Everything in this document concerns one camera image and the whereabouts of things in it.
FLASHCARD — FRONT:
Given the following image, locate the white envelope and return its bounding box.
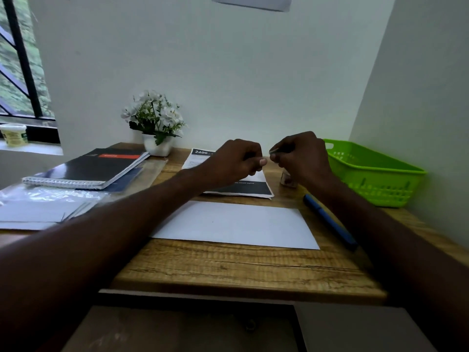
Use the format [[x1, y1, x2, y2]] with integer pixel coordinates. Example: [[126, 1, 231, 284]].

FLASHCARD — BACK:
[[150, 200, 320, 251]]

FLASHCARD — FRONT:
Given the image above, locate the person's left forearm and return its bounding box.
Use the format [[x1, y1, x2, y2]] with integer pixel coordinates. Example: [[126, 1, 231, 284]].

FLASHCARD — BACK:
[[0, 168, 210, 352]]

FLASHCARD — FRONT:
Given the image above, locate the clear plastic sleeve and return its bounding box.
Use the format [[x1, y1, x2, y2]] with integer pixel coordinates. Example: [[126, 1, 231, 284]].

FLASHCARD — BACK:
[[0, 156, 169, 232]]

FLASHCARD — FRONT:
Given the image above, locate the blue book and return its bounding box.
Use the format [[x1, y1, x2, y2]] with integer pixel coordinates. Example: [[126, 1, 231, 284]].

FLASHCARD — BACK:
[[102, 166, 147, 194]]

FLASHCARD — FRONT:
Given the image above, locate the stack of white envelopes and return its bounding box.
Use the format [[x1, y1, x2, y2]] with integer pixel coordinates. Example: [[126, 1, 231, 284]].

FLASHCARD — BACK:
[[0, 198, 98, 232]]

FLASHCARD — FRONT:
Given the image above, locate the black window grille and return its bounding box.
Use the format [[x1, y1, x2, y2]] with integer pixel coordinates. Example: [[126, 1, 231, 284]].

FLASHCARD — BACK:
[[0, 0, 62, 145]]

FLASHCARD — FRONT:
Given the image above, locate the printed sheet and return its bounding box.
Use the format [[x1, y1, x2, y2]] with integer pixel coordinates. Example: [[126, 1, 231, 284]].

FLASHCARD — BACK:
[[181, 148, 275, 200]]

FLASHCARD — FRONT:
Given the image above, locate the person's left hand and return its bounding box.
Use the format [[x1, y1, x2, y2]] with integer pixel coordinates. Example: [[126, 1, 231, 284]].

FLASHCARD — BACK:
[[193, 138, 269, 192]]

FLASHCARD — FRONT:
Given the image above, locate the person's right forearm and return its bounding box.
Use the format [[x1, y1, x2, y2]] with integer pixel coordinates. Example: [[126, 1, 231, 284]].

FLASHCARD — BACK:
[[311, 172, 469, 352]]

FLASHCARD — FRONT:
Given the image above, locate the person's right hand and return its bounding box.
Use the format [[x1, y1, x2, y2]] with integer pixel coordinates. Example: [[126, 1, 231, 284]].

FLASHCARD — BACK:
[[269, 131, 335, 192]]

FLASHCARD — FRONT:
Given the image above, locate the black spiral notebook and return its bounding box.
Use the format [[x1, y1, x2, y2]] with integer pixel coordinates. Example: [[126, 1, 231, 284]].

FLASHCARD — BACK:
[[21, 147, 150, 191]]

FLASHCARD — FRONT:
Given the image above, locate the paper notice sheet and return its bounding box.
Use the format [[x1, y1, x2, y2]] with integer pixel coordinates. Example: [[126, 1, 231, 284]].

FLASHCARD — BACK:
[[211, 0, 294, 13]]

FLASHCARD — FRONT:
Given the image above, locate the small cream jar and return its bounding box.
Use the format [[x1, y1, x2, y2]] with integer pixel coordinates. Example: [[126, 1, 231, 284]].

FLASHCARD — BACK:
[[0, 123, 29, 148]]

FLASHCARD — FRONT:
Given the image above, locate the white flower plant in pot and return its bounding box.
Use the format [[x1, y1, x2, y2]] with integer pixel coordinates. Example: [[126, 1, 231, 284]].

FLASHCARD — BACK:
[[120, 89, 187, 158]]

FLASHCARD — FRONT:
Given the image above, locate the green plastic basket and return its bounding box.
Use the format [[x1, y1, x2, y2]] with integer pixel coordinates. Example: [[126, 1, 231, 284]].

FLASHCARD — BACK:
[[323, 138, 428, 209]]

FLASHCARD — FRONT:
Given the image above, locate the white window sill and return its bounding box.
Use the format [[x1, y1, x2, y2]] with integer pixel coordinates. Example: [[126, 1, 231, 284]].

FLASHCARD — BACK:
[[0, 140, 64, 156]]

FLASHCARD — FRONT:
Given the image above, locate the blue pen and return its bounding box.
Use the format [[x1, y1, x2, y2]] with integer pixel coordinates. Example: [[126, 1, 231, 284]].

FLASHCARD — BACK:
[[302, 194, 359, 251]]

